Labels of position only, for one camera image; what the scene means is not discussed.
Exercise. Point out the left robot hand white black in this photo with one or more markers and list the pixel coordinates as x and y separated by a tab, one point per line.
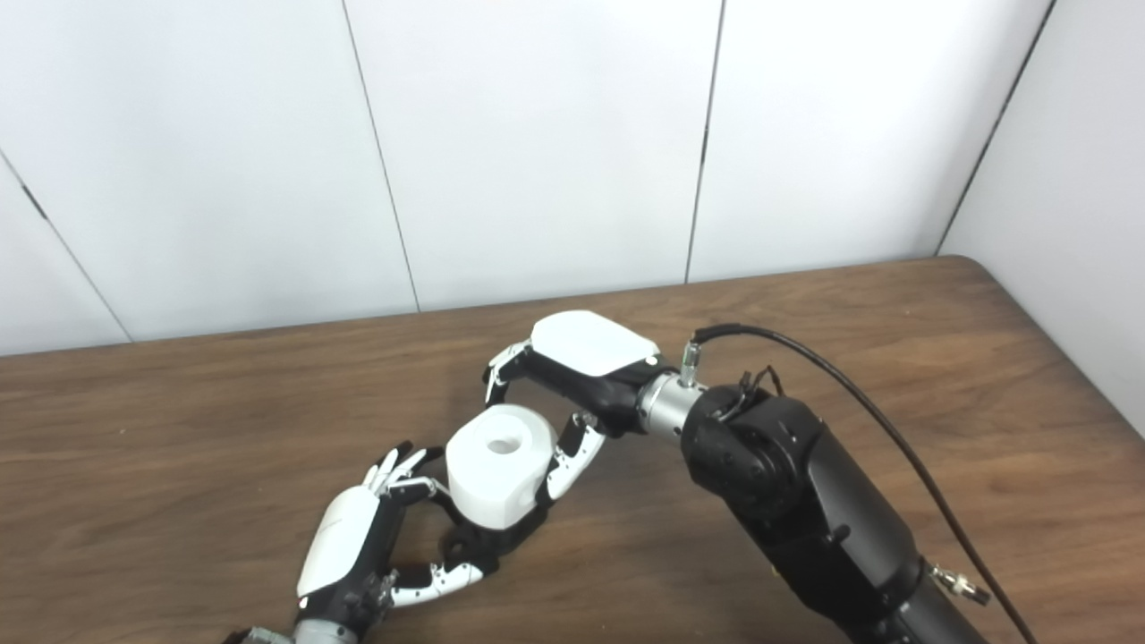
340	546

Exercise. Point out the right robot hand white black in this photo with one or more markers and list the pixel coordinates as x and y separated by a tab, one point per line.
590	353

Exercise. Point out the round white plastic piece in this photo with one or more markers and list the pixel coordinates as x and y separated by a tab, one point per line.
496	474

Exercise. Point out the black plastic holder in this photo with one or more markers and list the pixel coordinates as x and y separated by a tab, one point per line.
496	544

